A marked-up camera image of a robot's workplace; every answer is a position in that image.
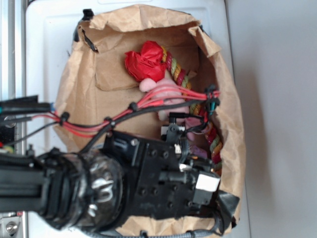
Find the pink plush bunny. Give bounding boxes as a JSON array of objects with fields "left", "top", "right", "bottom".
[{"left": 139, "top": 78, "right": 211, "bottom": 141}]

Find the red wire bundle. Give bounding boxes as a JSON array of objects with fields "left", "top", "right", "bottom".
[{"left": 48, "top": 89, "right": 221, "bottom": 137}]

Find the multicolour twisted rope toy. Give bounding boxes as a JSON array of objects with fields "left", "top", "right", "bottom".
[{"left": 162, "top": 47, "right": 223, "bottom": 175}]

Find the red crumpled paper ball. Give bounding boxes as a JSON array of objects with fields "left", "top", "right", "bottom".
[{"left": 124, "top": 41, "right": 166, "bottom": 82}]

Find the aluminium frame rail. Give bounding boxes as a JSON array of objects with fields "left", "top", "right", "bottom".
[{"left": 0, "top": 0, "right": 28, "bottom": 238}]

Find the brown paper bag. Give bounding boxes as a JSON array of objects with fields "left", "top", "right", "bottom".
[{"left": 55, "top": 4, "right": 246, "bottom": 232}]

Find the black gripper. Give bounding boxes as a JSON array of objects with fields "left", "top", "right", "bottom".
[{"left": 103, "top": 123, "right": 220, "bottom": 220}]

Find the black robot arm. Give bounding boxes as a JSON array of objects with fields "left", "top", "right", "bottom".
[{"left": 0, "top": 96, "right": 219, "bottom": 233}]

